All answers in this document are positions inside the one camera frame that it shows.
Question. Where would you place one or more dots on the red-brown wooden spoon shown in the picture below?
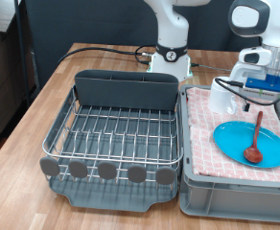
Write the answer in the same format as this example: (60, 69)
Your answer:
(253, 153)

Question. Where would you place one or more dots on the blue plate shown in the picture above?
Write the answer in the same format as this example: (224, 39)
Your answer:
(229, 140)

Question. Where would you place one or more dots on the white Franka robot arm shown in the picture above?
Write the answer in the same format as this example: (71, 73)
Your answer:
(172, 28)

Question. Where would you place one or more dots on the pink checked dish towel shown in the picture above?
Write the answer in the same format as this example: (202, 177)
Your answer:
(207, 153)

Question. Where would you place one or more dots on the grey dish drying rack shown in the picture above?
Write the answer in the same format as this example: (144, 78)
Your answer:
(114, 198)

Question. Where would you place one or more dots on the white mug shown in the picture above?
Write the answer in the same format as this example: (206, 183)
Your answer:
(218, 99)

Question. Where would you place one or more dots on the grey plastic crate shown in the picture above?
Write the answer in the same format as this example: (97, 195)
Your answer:
(242, 201)

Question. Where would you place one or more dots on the grey cutlery holder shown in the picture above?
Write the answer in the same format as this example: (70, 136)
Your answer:
(127, 91)

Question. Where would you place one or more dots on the brown cardboard box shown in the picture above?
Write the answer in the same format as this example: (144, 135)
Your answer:
(2, 96)

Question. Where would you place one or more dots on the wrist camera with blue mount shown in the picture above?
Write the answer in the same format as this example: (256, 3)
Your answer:
(264, 83)

